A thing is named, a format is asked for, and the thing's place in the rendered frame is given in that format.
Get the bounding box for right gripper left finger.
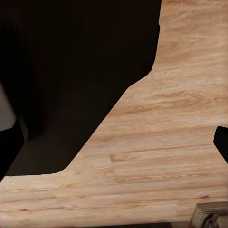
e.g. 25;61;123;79
0;125;24;181

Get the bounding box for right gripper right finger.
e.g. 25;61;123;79
213;126;228;164

